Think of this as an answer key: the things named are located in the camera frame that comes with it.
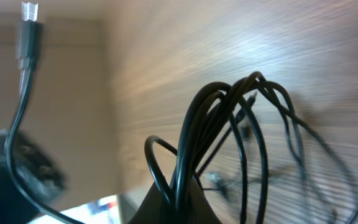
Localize black usb cables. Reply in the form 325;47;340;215
144;70;358;224

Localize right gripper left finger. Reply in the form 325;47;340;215
128;184;178;224

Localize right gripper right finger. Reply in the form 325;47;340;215
185;178;221;224

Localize right camera black cable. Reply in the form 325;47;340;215
4;1;85;224

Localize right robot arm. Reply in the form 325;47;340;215
0;130;220;224

